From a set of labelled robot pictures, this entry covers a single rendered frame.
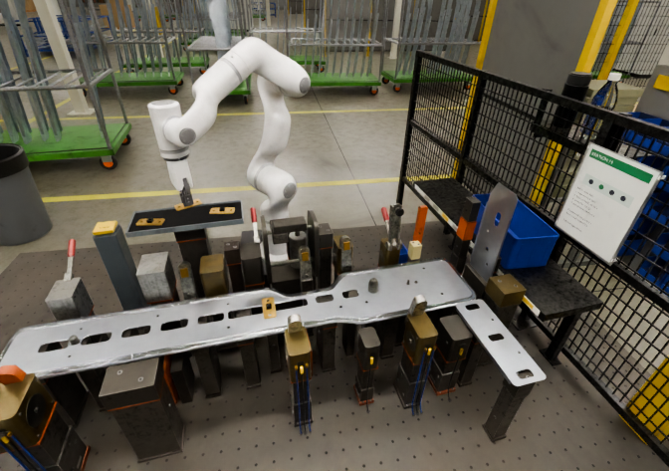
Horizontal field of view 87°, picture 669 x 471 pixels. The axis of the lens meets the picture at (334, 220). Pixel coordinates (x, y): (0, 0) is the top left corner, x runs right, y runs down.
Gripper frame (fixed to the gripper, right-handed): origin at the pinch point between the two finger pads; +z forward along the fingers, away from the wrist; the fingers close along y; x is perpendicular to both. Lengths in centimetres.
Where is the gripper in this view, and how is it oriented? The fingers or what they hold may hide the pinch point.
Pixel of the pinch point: (186, 198)
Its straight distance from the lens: 129.0
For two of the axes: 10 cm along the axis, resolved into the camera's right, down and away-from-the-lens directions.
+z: -0.1, 8.4, 5.5
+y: 5.8, 4.5, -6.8
